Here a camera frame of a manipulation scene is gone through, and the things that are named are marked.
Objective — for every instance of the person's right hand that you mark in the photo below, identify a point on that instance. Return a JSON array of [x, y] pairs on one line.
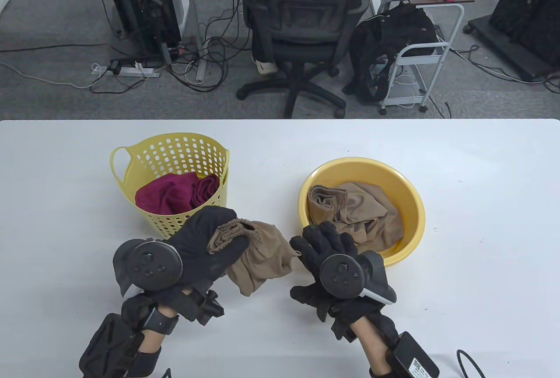
[[323, 246]]

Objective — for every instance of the person's left hand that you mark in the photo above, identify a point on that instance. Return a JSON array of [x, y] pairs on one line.
[[197, 238]]

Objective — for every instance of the black handheld controller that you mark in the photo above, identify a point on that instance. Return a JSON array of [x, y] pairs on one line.
[[341, 275], [151, 264]]

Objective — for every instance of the tan shorts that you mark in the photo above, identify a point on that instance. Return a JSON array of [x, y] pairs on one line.
[[262, 255], [363, 211]]

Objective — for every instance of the maroon shorts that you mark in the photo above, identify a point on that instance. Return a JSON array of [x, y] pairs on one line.
[[166, 194]]

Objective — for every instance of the person's left forearm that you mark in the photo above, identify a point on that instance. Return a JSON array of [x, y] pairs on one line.
[[151, 341]]

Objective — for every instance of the black lattice forearm brace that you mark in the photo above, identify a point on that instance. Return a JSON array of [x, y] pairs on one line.
[[109, 347]]

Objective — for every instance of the yellow round plastic basin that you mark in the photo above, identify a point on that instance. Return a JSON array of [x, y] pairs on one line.
[[323, 172]]

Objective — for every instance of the yellow perforated plastic basket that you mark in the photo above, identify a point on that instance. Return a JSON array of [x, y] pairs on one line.
[[131, 181]]

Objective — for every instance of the black box wrist device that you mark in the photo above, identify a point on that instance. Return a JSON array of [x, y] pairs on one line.
[[413, 358]]

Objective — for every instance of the white power strip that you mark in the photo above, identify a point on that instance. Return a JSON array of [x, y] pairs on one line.
[[135, 71]]

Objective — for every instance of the black power adapter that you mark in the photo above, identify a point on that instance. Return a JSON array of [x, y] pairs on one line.
[[115, 67]]

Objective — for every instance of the black mesh office chair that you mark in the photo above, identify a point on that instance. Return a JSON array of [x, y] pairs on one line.
[[306, 23]]

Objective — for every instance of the black backpack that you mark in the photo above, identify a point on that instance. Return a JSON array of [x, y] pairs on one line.
[[393, 32]]

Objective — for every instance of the grey metal desk leg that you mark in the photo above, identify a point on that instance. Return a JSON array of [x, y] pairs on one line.
[[194, 1]]

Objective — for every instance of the black computer tower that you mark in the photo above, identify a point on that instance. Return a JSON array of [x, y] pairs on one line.
[[144, 1]]

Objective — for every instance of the white furniture foot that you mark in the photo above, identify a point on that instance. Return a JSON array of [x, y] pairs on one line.
[[3, 4]]

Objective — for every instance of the black cabinet on casters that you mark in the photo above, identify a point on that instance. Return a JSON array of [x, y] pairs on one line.
[[525, 10]]

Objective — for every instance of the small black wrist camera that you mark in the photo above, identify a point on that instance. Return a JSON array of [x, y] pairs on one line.
[[210, 306]]

